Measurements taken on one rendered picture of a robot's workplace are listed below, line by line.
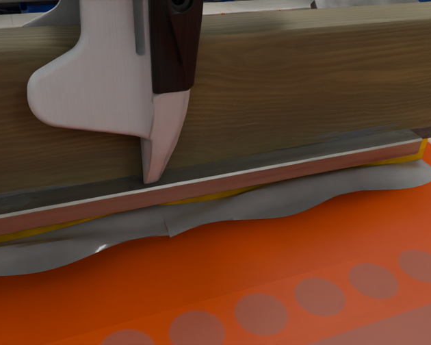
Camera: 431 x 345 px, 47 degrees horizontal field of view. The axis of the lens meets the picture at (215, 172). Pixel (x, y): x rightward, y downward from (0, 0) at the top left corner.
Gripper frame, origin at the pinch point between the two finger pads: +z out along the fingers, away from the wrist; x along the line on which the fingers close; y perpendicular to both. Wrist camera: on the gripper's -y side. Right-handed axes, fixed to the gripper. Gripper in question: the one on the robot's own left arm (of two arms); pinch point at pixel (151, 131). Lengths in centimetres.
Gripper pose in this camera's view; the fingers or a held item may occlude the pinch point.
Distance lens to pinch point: 24.5
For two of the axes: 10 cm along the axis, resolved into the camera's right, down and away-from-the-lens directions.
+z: -0.5, 8.4, 5.4
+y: -9.3, 1.7, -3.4
